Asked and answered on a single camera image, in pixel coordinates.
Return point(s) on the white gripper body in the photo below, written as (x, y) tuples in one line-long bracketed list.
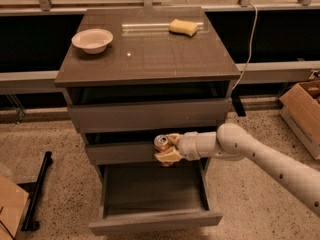
[(188, 146)]

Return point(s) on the orange soda can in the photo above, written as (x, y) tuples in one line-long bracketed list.
[(162, 143)]

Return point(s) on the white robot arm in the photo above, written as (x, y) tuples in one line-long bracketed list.
[(231, 142)]

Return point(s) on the grey bottom drawer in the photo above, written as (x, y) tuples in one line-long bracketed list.
[(143, 197)]

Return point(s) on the grey drawer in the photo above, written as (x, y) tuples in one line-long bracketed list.
[(130, 146), (148, 107), (143, 197)]

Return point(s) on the grey middle drawer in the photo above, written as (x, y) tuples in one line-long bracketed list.
[(130, 146)]

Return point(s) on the grey drawer cabinet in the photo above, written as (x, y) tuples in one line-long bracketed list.
[(144, 51)]

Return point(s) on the grey top drawer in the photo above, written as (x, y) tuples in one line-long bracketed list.
[(148, 107)]

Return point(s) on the yellow sponge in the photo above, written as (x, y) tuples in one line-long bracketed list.
[(183, 27)]

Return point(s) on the cardboard box right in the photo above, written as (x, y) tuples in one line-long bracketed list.
[(301, 111)]

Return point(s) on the cardboard box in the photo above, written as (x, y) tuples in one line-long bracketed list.
[(301, 111), (13, 200)]

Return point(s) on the white bowl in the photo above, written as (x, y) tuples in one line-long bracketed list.
[(92, 41)]

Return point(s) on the black metal bar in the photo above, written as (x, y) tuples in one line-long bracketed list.
[(34, 189)]

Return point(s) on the cardboard box left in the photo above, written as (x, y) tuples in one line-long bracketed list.
[(13, 200)]

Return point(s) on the metal bracket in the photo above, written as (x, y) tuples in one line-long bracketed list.
[(17, 105)]

